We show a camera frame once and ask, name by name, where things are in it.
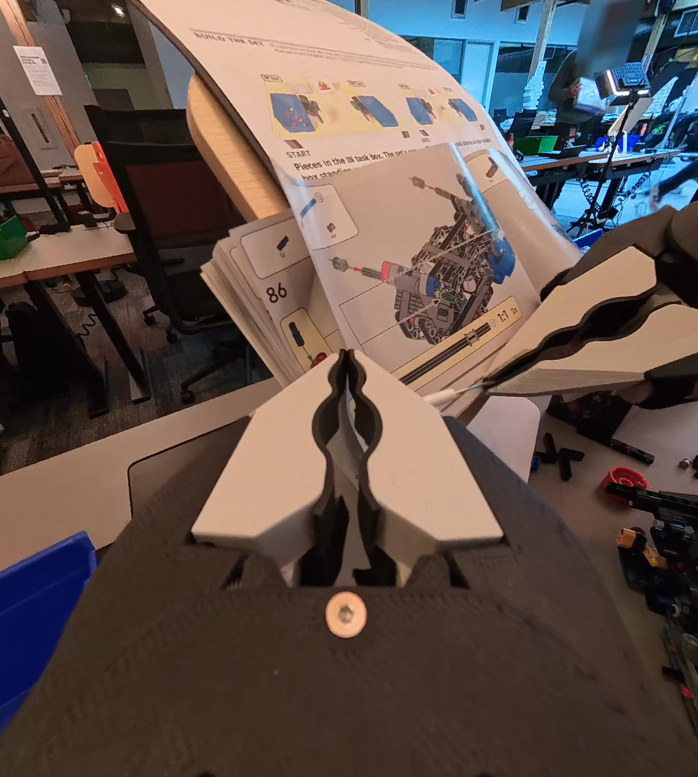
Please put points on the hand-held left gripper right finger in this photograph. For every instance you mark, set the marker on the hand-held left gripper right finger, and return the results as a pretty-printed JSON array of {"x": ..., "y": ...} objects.
[{"x": 440, "y": 485}]

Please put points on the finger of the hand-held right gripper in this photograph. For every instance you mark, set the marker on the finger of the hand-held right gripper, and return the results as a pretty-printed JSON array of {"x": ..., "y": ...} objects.
[
  {"x": 658, "y": 346},
  {"x": 597, "y": 285}
]

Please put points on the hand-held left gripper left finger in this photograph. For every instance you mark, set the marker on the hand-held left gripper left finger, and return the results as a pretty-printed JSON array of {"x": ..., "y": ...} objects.
[{"x": 251, "y": 485}]

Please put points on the brick-built toy truck chassis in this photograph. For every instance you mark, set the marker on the brick-built toy truck chassis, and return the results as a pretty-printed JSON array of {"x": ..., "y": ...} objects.
[{"x": 688, "y": 576}]

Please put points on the instruction booklet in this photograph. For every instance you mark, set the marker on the instruction booklet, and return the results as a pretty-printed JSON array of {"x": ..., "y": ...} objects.
[{"x": 385, "y": 91}]

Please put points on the grey background desk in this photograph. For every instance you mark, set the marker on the grey background desk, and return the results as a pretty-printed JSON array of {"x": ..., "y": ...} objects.
[{"x": 69, "y": 255}]

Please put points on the white book stand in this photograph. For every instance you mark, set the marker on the white book stand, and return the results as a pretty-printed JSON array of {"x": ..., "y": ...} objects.
[{"x": 500, "y": 425}]

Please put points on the toy set box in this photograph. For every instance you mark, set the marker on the toy set box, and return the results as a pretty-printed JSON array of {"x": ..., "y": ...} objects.
[{"x": 585, "y": 419}]

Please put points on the long black beam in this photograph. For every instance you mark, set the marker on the long black beam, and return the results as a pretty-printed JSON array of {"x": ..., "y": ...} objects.
[{"x": 631, "y": 450}]

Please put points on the black joined angle beams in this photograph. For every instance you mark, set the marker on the black joined angle beams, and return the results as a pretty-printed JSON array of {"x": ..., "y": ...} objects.
[{"x": 561, "y": 455}]

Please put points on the large red wheel rim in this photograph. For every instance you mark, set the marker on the large red wheel rim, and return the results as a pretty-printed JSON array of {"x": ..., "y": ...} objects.
[{"x": 625, "y": 479}]

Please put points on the light panel on tripod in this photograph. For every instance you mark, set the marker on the light panel on tripod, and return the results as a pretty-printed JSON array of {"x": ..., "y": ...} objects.
[{"x": 622, "y": 82}]

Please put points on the blue tagged storage bin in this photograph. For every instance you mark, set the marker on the blue tagged storage bin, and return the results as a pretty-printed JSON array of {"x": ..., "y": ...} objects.
[{"x": 15, "y": 637}]

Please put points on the dark mesh office chair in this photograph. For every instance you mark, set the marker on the dark mesh office chair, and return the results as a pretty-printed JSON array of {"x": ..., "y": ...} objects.
[{"x": 166, "y": 200}]

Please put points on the orange chair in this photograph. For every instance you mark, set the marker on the orange chair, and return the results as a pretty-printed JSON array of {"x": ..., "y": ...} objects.
[{"x": 99, "y": 176}]

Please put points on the white posted notice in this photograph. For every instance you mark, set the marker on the white posted notice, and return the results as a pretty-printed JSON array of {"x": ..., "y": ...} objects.
[{"x": 38, "y": 70}]

